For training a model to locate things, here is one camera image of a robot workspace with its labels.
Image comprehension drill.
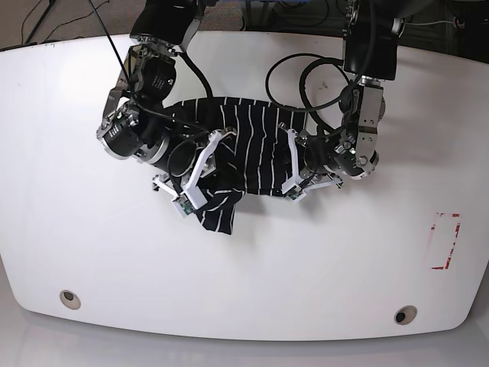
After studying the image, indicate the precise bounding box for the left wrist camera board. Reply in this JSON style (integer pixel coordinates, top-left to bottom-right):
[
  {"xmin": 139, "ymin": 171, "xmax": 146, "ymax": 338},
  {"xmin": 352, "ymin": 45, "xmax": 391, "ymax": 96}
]
[{"xmin": 282, "ymin": 182, "xmax": 306, "ymax": 202}]

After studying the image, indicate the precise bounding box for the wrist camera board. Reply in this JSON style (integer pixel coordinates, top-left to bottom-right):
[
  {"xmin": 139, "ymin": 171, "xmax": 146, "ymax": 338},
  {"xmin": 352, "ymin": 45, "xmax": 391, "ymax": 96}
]
[
  {"xmin": 171, "ymin": 193, "xmax": 208, "ymax": 218},
  {"xmin": 282, "ymin": 182, "xmax": 306, "ymax": 202}
]

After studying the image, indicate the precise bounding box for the red tape marking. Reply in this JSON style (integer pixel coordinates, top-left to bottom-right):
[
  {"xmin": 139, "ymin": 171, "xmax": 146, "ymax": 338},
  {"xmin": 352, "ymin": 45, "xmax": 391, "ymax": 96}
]
[{"xmin": 426, "ymin": 213, "xmax": 461, "ymax": 270}]

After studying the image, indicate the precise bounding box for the navy white striped t-shirt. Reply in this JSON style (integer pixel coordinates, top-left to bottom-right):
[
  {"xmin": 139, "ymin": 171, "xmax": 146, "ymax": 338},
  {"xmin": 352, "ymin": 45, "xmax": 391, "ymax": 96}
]
[{"xmin": 164, "ymin": 97, "xmax": 307, "ymax": 235}]

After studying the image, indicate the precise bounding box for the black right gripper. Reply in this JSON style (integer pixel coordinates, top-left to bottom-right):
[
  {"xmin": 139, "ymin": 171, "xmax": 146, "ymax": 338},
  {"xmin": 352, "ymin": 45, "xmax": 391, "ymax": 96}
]
[{"xmin": 152, "ymin": 128, "xmax": 237, "ymax": 200}]

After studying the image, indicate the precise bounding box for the right table grommet hole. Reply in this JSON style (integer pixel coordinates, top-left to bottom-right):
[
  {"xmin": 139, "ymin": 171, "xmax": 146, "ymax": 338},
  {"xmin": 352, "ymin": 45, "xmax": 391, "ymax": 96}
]
[{"xmin": 394, "ymin": 305, "xmax": 417, "ymax": 326}]

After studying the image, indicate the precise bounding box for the table grommet hole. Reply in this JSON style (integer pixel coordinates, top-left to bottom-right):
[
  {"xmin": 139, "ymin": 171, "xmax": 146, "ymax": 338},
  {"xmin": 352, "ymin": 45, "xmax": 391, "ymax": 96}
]
[
  {"xmin": 394, "ymin": 305, "xmax": 417, "ymax": 326},
  {"xmin": 60, "ymin": 290, "xmax": 81, "ymax": 310}
]

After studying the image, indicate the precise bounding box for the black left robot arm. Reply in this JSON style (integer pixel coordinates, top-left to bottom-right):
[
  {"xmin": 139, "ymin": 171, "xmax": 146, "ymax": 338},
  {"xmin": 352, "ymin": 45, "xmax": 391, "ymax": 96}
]
[{"xmin": 281, "ymin": 1, "xmax": 405, "ymax": 200}]

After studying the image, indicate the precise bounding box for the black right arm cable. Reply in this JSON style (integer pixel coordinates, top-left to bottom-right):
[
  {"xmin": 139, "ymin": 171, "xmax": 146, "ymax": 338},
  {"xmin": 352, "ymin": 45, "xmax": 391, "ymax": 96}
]
[{"xmin": 87, "ymin": 0, "xmax": 215, "ymax": 135}]

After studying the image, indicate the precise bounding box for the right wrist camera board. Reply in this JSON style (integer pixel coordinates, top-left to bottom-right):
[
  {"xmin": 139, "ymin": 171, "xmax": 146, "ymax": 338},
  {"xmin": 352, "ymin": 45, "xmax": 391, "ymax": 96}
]
[{"xmin": 171, "ymin": 193, "xmax": 208, "ymax": 218}]

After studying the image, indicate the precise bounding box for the left table grommet hole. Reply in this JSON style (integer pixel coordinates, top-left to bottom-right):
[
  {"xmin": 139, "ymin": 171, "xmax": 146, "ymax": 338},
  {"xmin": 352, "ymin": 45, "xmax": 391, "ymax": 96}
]
[{"xmin": 60, "ymin": 290, "xmax": 81, "ymax": 310}]

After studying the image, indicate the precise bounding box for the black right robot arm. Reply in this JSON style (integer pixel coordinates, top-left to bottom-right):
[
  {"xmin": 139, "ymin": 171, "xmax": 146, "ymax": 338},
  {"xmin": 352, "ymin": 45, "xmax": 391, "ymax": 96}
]
[{"xmin": 97, "ymin": 1, "xmax": 238, "ymax": 203}]

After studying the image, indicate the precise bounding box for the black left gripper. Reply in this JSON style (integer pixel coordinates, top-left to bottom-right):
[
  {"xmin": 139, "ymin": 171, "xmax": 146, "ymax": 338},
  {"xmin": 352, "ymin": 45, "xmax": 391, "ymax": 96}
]
[{"xmin": 282, "ymin": 128, "xmax": 343, "ymax": 194}]

